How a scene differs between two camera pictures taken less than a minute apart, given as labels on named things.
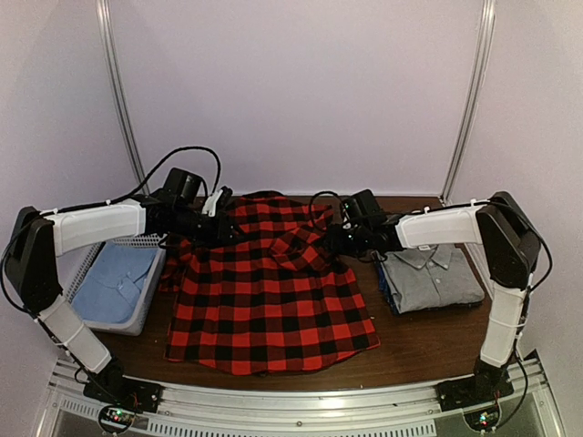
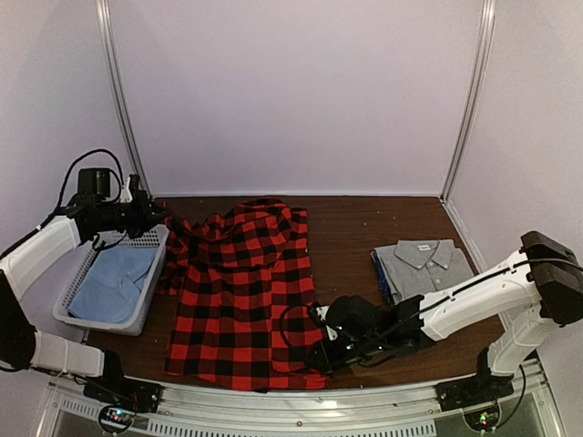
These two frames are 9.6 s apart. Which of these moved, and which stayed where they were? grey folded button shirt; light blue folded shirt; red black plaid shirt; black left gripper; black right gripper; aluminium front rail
Moved: black left gripper; black right gripper; red black plaid shirt
Stayed: light blue folded shirt; aluminium front rail; grey folded button shirt
